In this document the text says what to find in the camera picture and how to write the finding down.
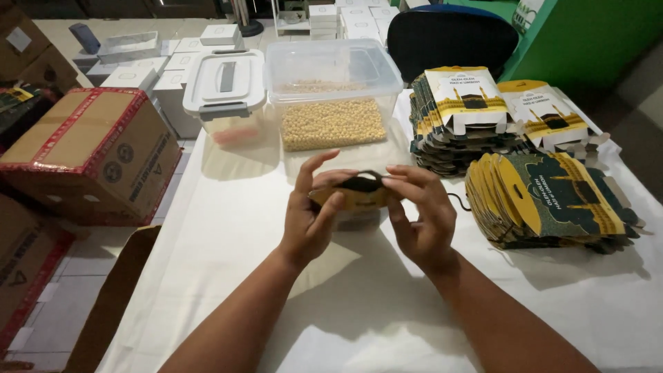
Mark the person's left hand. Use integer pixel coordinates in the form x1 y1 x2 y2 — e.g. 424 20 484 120
278 149 359 270

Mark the person's right hand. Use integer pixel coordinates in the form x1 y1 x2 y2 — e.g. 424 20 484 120
382 165 459 276

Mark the yellow green gift box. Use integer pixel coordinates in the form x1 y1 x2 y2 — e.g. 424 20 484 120
308 170 404 212

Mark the white tablecloth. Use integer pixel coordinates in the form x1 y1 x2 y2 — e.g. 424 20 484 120
96 89 663 373

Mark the stack of white flat cartons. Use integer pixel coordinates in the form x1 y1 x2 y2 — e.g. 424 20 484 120
409 66 524 178

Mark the clear plastic tub of nuts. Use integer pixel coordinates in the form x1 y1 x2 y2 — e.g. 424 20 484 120
264 38 404 152

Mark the stack of green flat cartons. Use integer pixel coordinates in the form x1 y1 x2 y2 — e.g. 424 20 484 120
464 151 646 255

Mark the clear container with white lid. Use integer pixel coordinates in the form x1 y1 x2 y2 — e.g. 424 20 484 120
182 49 267 148

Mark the white yellow flat carton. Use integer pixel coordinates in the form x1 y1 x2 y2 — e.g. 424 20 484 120
497 79 612 156

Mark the blue office chair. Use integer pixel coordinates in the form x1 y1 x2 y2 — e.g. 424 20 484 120
387 4 520 84

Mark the brown cardboard flap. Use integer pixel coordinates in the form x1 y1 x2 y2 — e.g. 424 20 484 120
63 225 162 373

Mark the black stand base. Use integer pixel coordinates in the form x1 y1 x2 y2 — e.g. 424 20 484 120
237 0 265 38

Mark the white shelf with white boxes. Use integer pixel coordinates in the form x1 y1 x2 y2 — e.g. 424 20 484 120
272 0 401 42

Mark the heap of white boxes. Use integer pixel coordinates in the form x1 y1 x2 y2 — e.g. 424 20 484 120
72 23 246 140

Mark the brown carton with red tape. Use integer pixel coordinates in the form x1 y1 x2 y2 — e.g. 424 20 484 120
0 87 183 227

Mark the green cabinet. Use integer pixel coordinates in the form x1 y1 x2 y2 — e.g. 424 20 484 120
500 0 663 89

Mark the brown carton with black print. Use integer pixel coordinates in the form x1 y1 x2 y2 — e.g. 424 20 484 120
0 194 76 358

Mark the dark blue cylinder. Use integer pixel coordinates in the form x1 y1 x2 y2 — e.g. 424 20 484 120
69 22 102 55

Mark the dark printed bag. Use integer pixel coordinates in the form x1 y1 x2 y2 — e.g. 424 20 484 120
0 83 58 151

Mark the plain brown carton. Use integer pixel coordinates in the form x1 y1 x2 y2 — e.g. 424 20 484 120
0 5 81 94

